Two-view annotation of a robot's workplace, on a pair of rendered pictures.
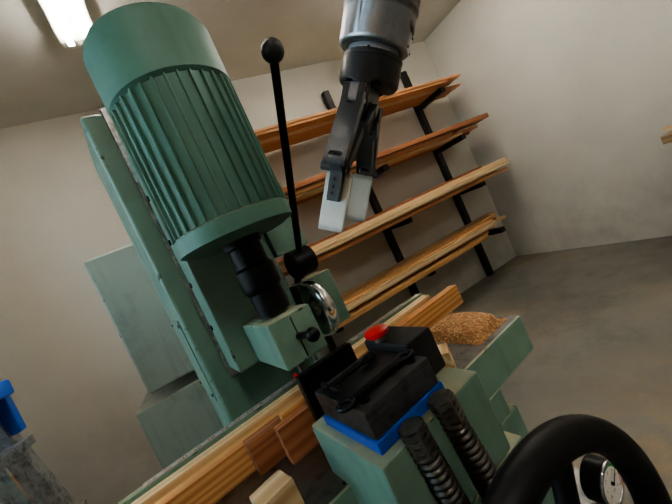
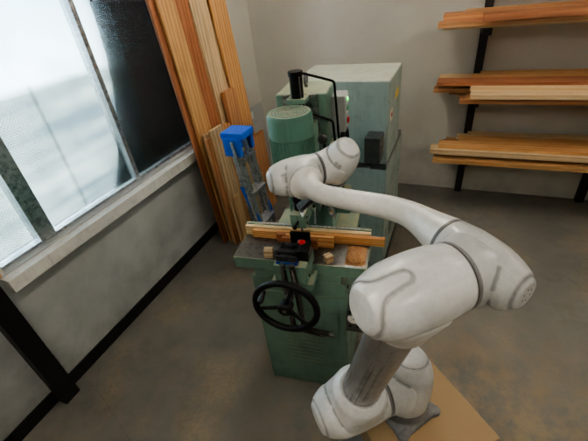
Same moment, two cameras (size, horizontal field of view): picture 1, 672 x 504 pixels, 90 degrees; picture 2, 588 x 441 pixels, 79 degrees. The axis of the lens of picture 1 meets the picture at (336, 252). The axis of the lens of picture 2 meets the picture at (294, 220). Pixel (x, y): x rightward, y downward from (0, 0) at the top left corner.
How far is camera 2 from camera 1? 1.24 m
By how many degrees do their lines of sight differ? 56
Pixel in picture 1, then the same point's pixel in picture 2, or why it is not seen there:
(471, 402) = (300, 271)
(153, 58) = (278, 138)
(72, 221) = not seen: outside the picture
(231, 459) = (273, 233)
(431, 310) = (363, 240)
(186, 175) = not seen: hidden behind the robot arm
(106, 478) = not seen: hidden behind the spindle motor
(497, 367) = (343, 273)
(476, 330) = (349, 260)
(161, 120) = (276, 154)
